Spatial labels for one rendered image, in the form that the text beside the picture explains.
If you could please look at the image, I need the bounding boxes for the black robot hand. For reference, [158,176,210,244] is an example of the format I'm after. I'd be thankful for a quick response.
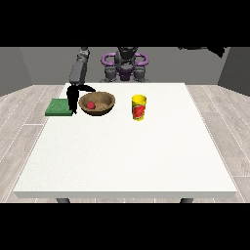
[65,83,98,115]
[177,47,226,60]

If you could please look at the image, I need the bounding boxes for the green square pad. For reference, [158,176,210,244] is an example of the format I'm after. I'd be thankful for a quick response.
[44,98,73,117]

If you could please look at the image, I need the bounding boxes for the brown wooden bowl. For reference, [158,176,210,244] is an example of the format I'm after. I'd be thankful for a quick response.
[78,91,117,117]

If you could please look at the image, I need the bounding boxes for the yellow cup with melon print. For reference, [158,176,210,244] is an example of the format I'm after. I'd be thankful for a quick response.
[131,94,147,122]

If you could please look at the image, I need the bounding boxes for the grey robot trunk purple rings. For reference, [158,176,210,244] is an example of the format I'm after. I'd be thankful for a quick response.
[100,47,150,83]

